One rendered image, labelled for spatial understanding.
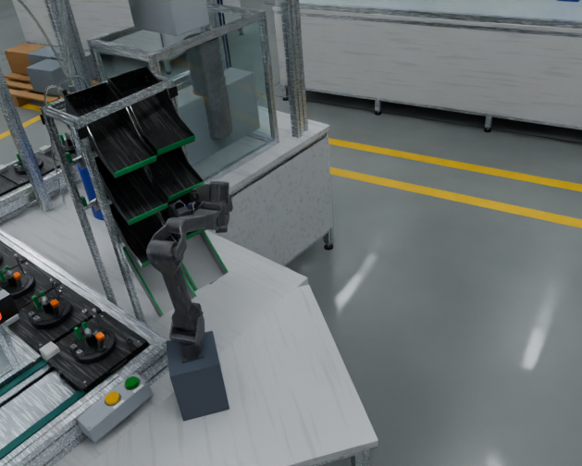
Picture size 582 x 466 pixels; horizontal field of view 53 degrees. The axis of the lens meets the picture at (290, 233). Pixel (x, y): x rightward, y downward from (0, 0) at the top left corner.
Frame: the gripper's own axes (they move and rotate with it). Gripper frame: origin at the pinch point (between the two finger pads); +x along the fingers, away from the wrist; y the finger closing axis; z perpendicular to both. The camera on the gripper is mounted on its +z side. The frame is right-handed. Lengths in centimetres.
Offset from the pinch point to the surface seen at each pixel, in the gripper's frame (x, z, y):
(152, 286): 8.6, -22.6, 18.9
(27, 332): 28, -29, 58
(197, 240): 14.9, -15.7, -2.6
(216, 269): 9.1, -26.1, -4.4
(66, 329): 21, -31, 47
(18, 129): 110, 28, 29
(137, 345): -0.6, -35.6, 31.1
